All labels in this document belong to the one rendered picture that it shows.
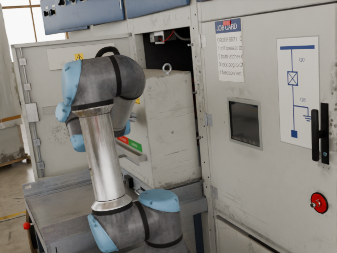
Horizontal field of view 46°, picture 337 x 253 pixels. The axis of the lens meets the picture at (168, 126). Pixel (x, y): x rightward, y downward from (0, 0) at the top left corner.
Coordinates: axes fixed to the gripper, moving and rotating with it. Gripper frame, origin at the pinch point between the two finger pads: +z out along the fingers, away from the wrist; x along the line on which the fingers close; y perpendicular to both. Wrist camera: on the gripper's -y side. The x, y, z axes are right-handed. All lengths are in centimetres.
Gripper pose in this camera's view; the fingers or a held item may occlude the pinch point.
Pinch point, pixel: (133, 116)
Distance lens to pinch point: 170.4
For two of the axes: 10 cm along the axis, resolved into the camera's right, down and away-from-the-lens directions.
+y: 6.7, 0.9, -7.3
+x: 1.0, -9.9, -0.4
